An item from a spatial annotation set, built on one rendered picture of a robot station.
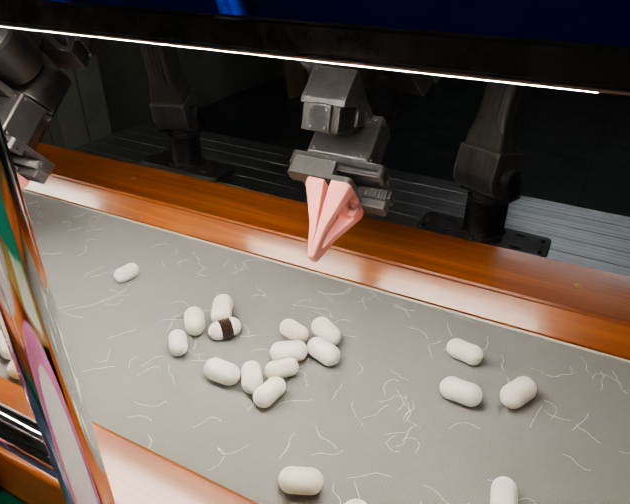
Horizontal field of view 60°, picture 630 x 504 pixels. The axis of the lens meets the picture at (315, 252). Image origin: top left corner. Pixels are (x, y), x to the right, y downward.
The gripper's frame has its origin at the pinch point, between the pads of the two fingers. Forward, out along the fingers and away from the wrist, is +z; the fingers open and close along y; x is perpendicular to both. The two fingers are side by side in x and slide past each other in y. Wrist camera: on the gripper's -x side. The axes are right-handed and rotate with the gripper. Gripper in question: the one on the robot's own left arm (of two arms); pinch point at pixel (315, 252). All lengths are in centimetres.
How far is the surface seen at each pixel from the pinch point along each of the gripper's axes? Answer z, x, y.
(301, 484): 19.2, -8.4, 9.2
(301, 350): 9.7, -0.5, 2.5
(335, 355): 9.0, 0.2, 5.6
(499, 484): 14.3, -4.5, 21.7
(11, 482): 27.1, -12.1, -11.3
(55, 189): -2.0, 10.2, -48.6
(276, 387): 13.6, -3.7, 2.8
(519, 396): 7.2, 1.5, 21.5
